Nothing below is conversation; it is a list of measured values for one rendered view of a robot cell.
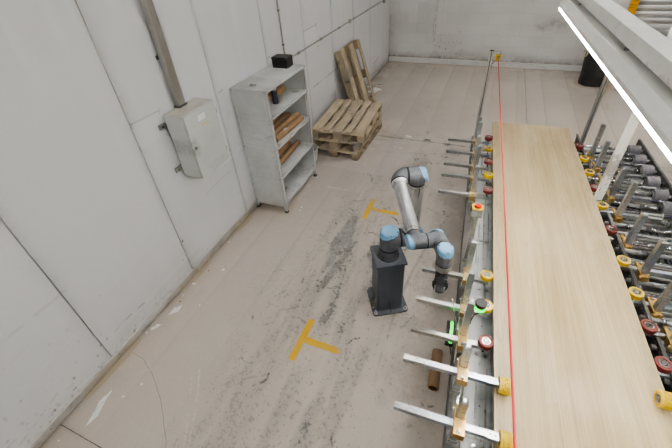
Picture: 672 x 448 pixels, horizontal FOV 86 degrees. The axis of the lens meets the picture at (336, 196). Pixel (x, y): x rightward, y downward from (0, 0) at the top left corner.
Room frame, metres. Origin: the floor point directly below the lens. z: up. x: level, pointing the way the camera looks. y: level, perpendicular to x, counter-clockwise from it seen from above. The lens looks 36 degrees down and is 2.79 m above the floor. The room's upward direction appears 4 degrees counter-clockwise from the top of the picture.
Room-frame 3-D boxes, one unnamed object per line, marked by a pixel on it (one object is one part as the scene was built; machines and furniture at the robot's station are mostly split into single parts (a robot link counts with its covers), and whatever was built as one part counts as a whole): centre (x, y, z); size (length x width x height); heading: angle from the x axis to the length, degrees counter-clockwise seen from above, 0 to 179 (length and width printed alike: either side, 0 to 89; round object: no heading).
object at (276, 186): (3.99, 0.63, 0.78); 0.90 x 0.45 x 1.55; 156
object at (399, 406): (0.69, -0.44, 0.95); 0.50 x 0.04 x 0.04; 68
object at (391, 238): (2.09, -0.41, 0.79); 0.17 x 0.15 x 0.18; 91
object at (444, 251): (1.39, -0.58, 1.30); 0.10 x 0.09 x 0.12; 1
